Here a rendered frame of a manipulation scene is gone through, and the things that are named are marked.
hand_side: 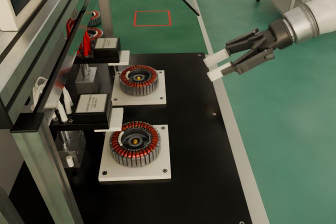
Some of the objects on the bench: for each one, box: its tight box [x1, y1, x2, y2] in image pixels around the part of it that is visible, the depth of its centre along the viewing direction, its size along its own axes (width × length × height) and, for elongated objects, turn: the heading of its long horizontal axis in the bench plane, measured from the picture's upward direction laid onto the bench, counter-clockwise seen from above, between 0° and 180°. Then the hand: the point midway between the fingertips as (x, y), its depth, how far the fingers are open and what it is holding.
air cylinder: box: [55, 131, 86, 168], centre depth 64 cm, size 5×8×6 cm
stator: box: [109, 122, 161, 168], centre depth 65 cm, size 11×11×4 cm
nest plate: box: [111, 71, 166, 106], centre depth 85 cm, size 15×15×1 cm
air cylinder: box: [75, 67, 100, 96], centre depth 83 cm, size 5×8×6 cm
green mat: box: [63, 0, 209, 55], centre depth 126 cm, size 94×61×1 cm, turn 93°
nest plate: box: [99, 125, 171, 182], centre depth 66 cm, size 15×15×1 cm
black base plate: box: [9, 53, 253, 224], centre depth 77 cm, size 47×64×2 cm
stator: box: [119, 65, 159, 96], centre depth 83 cm, size 11×11×4 cm
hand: (216, 65), depth 82 cm, fingers open, 6 cm apart
